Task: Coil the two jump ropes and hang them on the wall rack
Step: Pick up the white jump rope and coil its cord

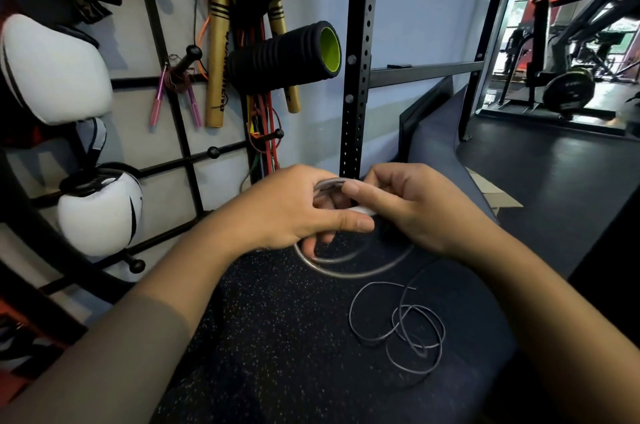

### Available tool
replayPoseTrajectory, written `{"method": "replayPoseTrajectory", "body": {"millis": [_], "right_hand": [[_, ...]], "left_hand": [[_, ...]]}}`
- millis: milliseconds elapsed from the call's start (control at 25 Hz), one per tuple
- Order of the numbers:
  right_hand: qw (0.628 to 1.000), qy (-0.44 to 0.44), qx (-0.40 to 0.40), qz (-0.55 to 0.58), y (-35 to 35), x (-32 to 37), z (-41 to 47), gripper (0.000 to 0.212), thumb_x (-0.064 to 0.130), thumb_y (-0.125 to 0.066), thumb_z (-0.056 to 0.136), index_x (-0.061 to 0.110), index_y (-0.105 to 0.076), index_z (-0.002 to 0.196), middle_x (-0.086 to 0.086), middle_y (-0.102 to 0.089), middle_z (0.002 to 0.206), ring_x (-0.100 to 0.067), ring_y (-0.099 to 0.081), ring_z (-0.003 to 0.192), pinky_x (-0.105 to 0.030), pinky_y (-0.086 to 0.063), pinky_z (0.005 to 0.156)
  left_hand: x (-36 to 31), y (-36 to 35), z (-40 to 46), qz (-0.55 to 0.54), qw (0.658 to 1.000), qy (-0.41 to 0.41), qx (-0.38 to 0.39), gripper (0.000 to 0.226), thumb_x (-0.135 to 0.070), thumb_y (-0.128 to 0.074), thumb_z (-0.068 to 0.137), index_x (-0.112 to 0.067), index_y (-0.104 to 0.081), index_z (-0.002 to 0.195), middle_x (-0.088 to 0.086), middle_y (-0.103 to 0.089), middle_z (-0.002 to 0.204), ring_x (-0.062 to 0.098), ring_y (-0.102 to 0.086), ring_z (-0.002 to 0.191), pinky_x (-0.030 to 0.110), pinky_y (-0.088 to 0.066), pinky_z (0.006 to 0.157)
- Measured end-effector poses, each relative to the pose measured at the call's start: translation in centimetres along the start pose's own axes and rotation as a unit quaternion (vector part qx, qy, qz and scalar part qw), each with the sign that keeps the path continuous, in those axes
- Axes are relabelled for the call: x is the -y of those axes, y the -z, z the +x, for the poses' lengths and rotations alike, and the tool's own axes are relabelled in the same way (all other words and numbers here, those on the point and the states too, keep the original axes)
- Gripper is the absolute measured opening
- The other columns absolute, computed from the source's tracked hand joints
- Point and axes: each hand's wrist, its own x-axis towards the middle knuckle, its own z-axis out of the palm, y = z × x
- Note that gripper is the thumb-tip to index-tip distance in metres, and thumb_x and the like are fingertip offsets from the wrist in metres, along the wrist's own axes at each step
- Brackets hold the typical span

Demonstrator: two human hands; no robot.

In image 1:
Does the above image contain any grey folded floor mat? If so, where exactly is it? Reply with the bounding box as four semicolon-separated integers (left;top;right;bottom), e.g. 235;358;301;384
398;76;499;225

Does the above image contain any black foam roller green core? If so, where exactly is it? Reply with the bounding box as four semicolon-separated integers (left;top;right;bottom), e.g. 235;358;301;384
227;20;343;95

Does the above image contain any thin orange cord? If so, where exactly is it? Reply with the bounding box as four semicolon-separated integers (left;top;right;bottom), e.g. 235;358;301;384
195;16;211;80

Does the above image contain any small white boxing glove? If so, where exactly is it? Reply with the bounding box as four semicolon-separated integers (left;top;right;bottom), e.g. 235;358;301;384
56;166;144;257

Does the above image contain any orange strap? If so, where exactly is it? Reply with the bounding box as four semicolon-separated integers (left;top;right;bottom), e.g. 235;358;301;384
0;298;72;405

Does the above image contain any long gold stick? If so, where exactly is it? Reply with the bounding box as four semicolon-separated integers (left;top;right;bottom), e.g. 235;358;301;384
205;0;233;129

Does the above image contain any black exercise machine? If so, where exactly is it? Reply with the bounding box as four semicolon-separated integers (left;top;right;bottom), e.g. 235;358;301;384
499;0;640;121

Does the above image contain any pink jump rope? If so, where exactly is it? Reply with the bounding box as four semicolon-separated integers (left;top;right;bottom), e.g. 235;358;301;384
149;54;204;129

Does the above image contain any red resistance bands bundle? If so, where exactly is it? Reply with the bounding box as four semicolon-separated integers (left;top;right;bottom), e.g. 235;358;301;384
235;24;284;175

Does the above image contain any person's right forearm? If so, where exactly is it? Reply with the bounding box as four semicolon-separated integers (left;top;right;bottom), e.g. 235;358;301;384
459;233;640;424

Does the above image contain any person's left forearm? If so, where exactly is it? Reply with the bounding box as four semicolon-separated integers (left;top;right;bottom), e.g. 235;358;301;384
0;223;242;424

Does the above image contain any large white boxing glove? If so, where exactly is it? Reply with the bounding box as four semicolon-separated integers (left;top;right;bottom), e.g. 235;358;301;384
0;14;114;126

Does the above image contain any person's left hand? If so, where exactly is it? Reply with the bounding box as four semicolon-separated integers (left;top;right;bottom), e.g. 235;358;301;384
212;164;376;259

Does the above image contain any flat cardboard piece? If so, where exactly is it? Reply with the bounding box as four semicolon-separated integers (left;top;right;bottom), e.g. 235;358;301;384
465;167;524;215

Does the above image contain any short gold stick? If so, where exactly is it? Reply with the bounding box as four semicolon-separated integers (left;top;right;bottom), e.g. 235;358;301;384
267;1;303;114

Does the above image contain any person's right hand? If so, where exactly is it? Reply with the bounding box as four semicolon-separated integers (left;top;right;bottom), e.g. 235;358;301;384
341;162;501;265

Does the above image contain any white jump rope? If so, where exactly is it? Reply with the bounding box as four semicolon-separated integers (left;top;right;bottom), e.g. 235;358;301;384
293;178;447;375

